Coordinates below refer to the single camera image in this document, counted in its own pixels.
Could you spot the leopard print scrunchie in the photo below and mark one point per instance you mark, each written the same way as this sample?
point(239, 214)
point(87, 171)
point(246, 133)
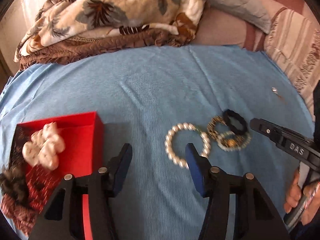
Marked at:
point(227, 141)

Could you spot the light blue bed cloth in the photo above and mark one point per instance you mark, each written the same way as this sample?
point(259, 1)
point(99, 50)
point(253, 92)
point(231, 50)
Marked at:
point(139, 95)

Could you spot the striped floral pillow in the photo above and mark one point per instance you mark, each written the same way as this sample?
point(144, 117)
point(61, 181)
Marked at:
point(293, 44)

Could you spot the floral brown cream blanket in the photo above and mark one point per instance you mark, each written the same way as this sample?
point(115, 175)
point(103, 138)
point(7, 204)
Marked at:
point(66, 31)

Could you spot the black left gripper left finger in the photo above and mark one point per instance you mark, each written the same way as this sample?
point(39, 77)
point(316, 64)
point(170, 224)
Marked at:
point(117, 170)

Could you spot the red jewelry box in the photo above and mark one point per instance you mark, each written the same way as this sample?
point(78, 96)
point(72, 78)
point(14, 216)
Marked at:
point(83, 134)

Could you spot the red plaid scrunchie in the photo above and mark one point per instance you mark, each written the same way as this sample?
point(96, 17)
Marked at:
point(23, 218)

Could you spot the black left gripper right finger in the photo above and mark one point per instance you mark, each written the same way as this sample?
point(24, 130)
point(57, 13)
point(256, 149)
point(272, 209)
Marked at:
point(199, 168)

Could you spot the white cherry print scrunchie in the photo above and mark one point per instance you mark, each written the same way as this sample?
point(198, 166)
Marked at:
point(44, 147)

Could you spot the dark red dotted scrunchie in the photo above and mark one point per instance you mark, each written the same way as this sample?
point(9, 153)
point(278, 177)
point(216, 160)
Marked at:
point(41, 184)

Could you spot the light blue pillow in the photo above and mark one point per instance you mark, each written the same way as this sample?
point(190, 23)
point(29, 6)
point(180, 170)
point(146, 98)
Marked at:
point(251, 11)

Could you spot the dark brown fuzzy scrunchie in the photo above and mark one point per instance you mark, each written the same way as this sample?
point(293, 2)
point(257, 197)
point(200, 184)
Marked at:
point(13, 178)

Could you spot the pink brown bed sheet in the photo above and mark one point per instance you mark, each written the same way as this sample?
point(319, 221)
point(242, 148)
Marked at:
point(218, 28)

